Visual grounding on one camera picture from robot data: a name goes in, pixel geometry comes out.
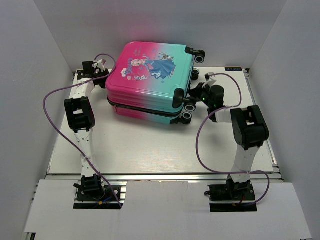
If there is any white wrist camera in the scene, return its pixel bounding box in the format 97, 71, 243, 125
93, 58, 106, 72
202, 72, 217, 89

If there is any pink hard-shell suitcase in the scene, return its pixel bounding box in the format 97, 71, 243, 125
105, 41, 206, 125

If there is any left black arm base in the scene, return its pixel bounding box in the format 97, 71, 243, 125
73, 174, 122, 210

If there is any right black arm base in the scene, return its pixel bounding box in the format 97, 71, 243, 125
204, 179, 258, 213

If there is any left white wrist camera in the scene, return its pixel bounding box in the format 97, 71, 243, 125
93, 58, 106, 72

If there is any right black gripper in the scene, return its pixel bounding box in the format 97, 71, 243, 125
189, 82, 214, 108

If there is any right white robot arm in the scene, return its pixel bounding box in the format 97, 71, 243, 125
189, 83, 269, 200

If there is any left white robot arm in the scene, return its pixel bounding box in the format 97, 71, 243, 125
64, 59, 109, 200

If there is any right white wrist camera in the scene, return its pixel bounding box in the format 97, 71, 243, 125
202, 72, 217, 89

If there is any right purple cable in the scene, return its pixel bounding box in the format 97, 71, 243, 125
195, 71, 271, 206

